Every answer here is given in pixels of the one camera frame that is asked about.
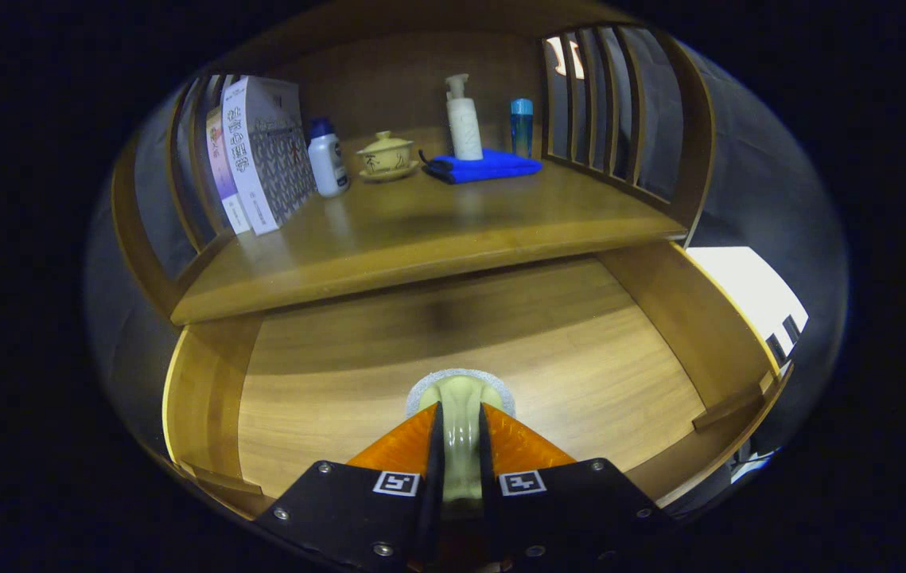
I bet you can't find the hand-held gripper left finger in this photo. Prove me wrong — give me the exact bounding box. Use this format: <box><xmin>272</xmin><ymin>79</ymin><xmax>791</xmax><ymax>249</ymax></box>
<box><xmin>252</xmin><ymin>402</ymin><xmax>444</xmax><ymax>573</ymax></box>

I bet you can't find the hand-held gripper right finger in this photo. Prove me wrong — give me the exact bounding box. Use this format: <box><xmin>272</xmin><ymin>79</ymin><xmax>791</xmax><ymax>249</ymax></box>
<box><xmin>478</xmin><ymin>402</ymin><xmax>680</xmax><ymax>573</ymax></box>

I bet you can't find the green scrub brush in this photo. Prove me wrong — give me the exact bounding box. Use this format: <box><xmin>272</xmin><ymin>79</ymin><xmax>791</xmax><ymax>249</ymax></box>
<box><xmin>405</xmin><ymin>368</ymin><xmax>517</xmax><ymax>504</ymax></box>

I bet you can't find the wooden drawer with black knob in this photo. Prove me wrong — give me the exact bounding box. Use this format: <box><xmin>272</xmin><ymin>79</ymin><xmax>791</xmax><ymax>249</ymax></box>
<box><xmin>160</xmin><ymin>243</ymin><xmax>794</xmax><ymax>522</ymax></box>

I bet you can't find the wooden countertop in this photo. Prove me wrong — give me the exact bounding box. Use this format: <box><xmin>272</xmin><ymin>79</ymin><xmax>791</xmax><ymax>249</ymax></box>
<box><xmin>170</xmin><ymin>127</ymin><xmax>688</xmax><ymax>325</ymax></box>

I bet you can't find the white storage unit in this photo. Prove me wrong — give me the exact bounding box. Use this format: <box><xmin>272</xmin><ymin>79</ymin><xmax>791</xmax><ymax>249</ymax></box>
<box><xmin>687</xmin><ymin>247</ymin><xmax>810</xmax><ymax>367</ymax></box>

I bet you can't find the blue folded cloth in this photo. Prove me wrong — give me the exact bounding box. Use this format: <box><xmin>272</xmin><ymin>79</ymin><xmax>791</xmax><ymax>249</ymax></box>
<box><xmin>419</xmin><ymin>149</ymin><xmax>543</xmax><ymax>185</ymax></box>

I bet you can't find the yellow lidded teacup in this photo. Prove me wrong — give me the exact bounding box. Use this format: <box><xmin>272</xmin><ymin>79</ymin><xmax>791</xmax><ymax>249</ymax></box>
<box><xmin>355</xmin><ymin>131</ymin><xmax>420</xmax><ymax>183</ymax></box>

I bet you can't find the white bottle with blue cap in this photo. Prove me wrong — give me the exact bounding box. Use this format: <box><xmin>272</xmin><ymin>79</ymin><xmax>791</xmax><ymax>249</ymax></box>
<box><xmin>307</xmin><ymin>118</ymin><xmax>351</xmax><ymax>198</ymax></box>

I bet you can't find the white pump bottle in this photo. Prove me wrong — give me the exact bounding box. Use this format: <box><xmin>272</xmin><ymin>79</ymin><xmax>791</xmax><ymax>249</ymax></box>
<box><xmin>445</xmin><ymin>73</ymin><xmax>484</xmax><ymax>162</ymax></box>

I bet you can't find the large white book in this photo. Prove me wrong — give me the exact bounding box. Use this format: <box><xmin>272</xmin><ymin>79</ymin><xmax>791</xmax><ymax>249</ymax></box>
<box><xmin>222</xmin><ymin>76</ymin><xmax>317</xmax><ymax>236</ymax></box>

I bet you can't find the purple book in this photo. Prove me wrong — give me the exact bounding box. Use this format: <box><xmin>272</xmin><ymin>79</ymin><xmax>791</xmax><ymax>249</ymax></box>
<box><xmin>204</xmin><ymin>106</ymin><xmax>251</xmax><ymax>236</ymax></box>

